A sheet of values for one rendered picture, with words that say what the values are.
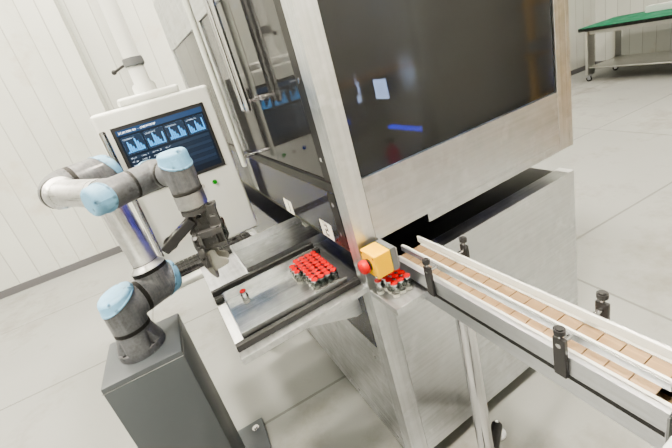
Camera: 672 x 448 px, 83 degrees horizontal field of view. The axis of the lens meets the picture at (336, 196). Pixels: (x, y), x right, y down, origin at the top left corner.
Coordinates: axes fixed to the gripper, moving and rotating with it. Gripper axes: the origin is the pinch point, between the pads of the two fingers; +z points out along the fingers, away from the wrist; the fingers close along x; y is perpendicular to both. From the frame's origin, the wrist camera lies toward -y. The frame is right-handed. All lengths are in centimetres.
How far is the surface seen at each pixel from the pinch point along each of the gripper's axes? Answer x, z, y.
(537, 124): 19, -6, 117
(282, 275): 20.6, 19.2, 15.5
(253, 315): 3.4, 19.3, 4.8
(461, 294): -26, 14, 59
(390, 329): -3, 37, 44
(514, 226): 14, 28, 101
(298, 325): -8.3, 19.4, 17.6
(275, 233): 58, 19, 16
